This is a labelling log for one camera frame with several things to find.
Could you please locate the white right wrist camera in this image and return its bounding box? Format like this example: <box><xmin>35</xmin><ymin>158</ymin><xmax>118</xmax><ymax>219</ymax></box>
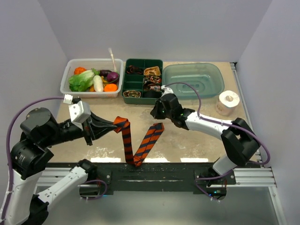
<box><xmin>161</xmin><ymin>85</ymin><xmax>174</xmax><ymax>96</ymax></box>

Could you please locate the orange carrot slice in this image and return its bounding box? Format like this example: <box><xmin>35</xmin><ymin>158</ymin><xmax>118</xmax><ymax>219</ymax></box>
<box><xmin>104</xmin><ymin>83</ymin><xmax>118</xmax><ymax>92</ymax></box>

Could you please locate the orange navy striped tie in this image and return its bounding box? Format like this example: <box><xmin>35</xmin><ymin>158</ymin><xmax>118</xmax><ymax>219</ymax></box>
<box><xmin>113</xmin><ymin>116</ymin><xmax>165</xmax><ymax>167</ymax></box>

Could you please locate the white scallion stalk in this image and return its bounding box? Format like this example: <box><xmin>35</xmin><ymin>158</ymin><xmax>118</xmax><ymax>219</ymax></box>
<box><xmin>108</xmin><ymin>48</ymin><xmax>118</xmax><ymax>72</ymax></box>

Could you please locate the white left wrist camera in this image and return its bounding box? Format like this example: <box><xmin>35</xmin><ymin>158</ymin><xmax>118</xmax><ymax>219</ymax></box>
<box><xmin>68</xmin><ymin>101</ymin><xmax>91</xmax><ymax>125</ymax></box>

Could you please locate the brown swirl rolled tie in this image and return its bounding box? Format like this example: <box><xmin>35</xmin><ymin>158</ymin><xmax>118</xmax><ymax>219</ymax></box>
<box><xmin>123</xmin><ymin>90</ymin><xmax>141</xmax><ymax>98</ymax></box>

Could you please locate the green lettuce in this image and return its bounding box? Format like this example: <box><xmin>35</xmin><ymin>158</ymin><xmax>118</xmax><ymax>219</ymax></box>
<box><xmin>68</xmin><ymin>68</ymin><xmax>100</xmax><ymax>92</ymax></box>

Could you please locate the dark eggplant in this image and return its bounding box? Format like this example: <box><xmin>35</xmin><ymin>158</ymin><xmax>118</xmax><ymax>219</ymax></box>
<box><xmin>99</xmin><ymin>70</ymin><xmax>112</xmax><ymax>77</ymax></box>

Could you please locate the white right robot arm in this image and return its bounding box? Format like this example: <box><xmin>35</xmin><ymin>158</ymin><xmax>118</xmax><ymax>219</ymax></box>
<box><xmin>150</xmin><ymin>94</ymin><xmax>261</xmax><ymax>184</ymax></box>

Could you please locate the black orange rolled tie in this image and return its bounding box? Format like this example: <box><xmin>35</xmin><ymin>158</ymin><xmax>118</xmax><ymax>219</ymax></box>
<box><xmin>126</xmin><ymin>65</ymin><xmax>144</xmax><ymax>75</ymax></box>

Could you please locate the white toilet paper roll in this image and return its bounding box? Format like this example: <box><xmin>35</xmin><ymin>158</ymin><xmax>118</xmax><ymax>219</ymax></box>
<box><xmin>215</xmin><ymin>90</ymin><xmax>240</xmax><ymax>116</ymax></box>

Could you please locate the white radish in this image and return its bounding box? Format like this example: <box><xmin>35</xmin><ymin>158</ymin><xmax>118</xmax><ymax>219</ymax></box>
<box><xmin>93</xmin><ymin>75</ymin><xmax>104</xmax><ymax>92</ymax></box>

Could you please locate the green compartment box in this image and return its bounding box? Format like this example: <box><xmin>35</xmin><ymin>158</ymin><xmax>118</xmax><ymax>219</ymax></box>
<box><xmin>121</xmin><ymin>58</ymin><xmax>163</xmax><ymax>105</ymax></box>

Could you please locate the white plastic basket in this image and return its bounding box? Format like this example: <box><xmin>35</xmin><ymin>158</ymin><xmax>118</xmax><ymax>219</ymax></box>
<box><xmin>60</xmin><ymin>59</ymin><xmax>124</xmax><ymax>98</ymax></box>

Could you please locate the orange pumpkin toy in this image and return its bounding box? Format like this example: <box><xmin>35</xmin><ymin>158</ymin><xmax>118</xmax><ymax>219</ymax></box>
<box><xmin>74</xmin><ymin>67</ymin><xmax>86</xmax><ymax>75</ymax></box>

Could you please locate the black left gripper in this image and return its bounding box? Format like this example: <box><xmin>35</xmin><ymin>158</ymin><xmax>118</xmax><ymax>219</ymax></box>
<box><xmin>44</xmin><ymin>108</ymin><xmax>119</xmax><ymax>145</ymax></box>

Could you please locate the purple onion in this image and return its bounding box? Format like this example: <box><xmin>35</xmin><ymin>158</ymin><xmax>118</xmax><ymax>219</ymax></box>
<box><xmin>106</xmin><ymin>72</ymin><xmax>119</xmax><ymax>83</ymax></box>

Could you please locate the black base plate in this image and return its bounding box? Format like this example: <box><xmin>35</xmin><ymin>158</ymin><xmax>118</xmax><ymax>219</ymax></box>
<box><xmin>67</xmin><ymin>160</ymin><xmax>237</xmax><ymax>196</ymax></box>

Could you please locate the tan rolled tie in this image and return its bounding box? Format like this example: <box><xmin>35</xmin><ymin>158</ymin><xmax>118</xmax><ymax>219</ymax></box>
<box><xmin>143</xmin><ymin>66</ymin><xmax>161</xmax><ymax>76</ymax></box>

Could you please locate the dark patterned rolled tie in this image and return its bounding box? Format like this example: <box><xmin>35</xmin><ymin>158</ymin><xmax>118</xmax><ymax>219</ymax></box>
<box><xmin>143</xmin><ymin>75</ymin><xmax>162</xmax><ymax>84</ymax></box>

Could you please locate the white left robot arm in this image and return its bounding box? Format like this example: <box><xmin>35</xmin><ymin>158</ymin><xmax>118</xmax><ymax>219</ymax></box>
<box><xmin>0</xmin><ymin>107</ymin><xmax>116</xmax><ymax>225</ymax></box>

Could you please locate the aluminium frame rail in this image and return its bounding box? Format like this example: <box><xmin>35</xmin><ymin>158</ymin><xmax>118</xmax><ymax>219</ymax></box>
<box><xmin>35</xmin><ymin>62</ymin><xmax>288</xmax><ymax>225</ymax></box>

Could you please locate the teal plastic tub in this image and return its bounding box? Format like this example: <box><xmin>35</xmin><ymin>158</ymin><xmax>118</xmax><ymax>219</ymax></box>
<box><xmin>162</xmin><ymin>63</ymin><xmax>225</xmax><ymax>100</ymax></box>

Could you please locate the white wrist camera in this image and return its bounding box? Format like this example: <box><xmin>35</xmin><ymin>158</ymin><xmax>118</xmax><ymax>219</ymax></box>
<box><xmin>68</xmin><ymin>101</ymin><xmax>91</xmax><ymax>125</ymax></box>
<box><xmin>161</xmin><ymin>85</ymin><xmax>174</xmax><ymax>96</ymax></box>

